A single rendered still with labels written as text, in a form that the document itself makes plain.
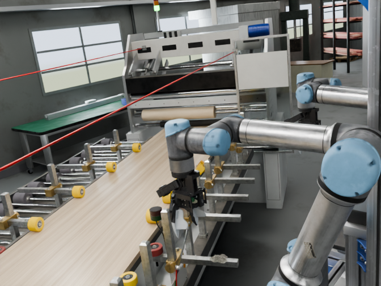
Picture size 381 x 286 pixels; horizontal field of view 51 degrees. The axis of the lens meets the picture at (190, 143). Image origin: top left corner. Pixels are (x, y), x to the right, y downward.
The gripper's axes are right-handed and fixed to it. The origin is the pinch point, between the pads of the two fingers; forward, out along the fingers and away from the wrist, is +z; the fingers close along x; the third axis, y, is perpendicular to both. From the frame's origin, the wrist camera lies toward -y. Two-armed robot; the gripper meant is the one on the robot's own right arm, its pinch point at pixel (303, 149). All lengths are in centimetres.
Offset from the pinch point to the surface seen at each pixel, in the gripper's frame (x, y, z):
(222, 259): -39, -23, 44
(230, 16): 538, -414, -67
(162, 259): -51, -51, 47
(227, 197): 4, -50, 37
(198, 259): -44, -34, 46
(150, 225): -37, -74, 42
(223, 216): -18, -37, 36
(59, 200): -38, -167, 45
